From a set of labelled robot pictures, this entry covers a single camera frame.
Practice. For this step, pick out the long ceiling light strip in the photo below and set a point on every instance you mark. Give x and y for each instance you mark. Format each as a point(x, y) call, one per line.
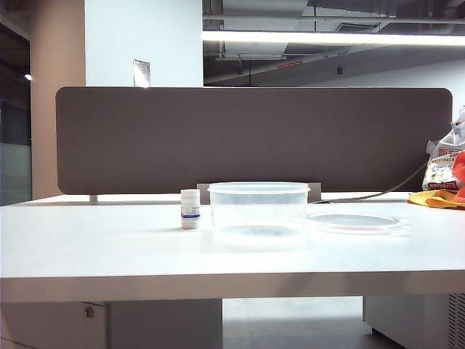
point(327, 38)

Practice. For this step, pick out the clear round plastic box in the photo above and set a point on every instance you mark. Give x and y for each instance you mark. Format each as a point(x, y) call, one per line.
point(254, 207)

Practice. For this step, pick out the yellow cloth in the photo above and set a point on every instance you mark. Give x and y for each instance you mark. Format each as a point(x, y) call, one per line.
point(432, 200)

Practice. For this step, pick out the grey desk partition screen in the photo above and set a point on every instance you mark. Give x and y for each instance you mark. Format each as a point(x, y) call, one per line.
point(254, 141)

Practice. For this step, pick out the white partition bracket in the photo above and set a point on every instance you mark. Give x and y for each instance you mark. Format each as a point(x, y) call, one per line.
point(93, 199)

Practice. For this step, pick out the ceiling air vent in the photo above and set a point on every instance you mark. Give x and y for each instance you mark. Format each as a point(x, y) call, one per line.
point(359, 27)

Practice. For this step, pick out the silver wall plate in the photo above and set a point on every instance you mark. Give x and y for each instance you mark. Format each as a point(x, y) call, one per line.
point(141, 72)

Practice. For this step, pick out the clear round plastic lid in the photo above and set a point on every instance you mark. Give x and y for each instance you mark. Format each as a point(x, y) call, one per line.
point(356, 221)

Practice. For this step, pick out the small white medicine bottle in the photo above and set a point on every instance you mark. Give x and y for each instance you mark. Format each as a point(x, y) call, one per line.
point(190, 209)

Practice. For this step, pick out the white drawer pedestal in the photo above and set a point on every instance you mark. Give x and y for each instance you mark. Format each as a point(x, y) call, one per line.
point(145, 323)

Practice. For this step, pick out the clear plastic snack bag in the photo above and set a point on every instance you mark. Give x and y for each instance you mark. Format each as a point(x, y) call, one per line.
point(441, 171)

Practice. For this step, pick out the white vented cabinet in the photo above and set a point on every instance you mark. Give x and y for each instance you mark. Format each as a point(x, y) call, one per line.
point(410, 320)

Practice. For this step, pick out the round metal drawer lock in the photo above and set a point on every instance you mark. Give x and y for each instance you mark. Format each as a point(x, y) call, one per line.
point(88, 312)

